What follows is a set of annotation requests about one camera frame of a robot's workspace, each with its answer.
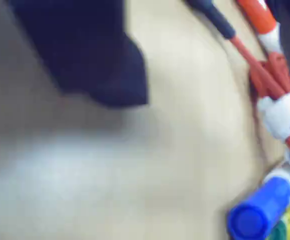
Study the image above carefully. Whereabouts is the green marker pen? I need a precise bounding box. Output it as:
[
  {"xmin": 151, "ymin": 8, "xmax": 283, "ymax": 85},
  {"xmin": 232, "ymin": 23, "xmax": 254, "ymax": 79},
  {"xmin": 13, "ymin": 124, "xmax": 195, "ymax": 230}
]
[{"xmin": 267, "ymin": 219, "xmax": 290, "ymax": 240}]

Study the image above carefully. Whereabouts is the blue capped white marker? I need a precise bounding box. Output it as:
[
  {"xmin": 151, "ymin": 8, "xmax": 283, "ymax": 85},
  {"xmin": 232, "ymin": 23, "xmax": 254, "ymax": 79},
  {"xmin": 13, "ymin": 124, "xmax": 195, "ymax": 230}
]
[{"xmin": 228, "ymin": 161, "xmax": 290, "ymax": 240}]

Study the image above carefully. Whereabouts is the orange capped white marker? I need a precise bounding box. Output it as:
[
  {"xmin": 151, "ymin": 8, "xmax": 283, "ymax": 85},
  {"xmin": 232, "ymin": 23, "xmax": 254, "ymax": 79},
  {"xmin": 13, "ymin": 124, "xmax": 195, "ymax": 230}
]
[{"xmin": 236, "ymin": 0, "xmax": 285, "ymax": 55}]

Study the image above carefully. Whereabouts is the red braided charging cable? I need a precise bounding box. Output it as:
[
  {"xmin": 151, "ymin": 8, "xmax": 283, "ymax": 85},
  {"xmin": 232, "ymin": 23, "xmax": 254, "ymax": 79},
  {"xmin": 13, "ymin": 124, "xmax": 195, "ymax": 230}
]
[{"xmin": 184, "ymin": 0, "xmax": 290, "ymax": 176}]

